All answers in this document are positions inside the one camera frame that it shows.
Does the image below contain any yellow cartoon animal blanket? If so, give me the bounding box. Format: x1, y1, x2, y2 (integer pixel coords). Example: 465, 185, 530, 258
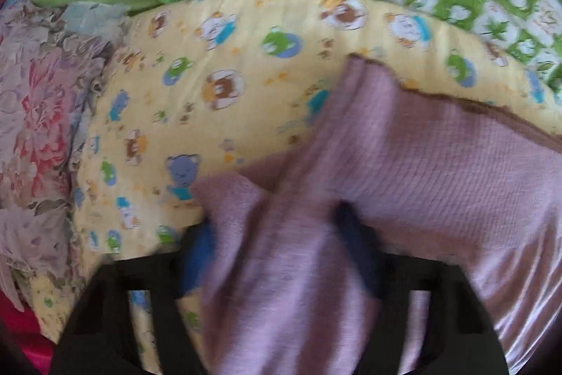
26, 0, 562, 375

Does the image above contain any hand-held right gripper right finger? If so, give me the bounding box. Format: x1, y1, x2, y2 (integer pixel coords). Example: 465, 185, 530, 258
330, 201, 510, 375

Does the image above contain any pastel floral quilt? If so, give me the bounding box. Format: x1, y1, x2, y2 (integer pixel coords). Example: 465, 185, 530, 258
0, 0, 132, 314

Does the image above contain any purple knit sweater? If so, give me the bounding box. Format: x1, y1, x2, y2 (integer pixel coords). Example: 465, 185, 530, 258
193, 55, 562, 375

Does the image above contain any pink floral cloth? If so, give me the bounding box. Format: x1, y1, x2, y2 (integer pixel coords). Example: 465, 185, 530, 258
0, 291, 58, 375

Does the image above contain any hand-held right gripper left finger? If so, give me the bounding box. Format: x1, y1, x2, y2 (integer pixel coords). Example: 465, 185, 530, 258
49, 221, 220, 375

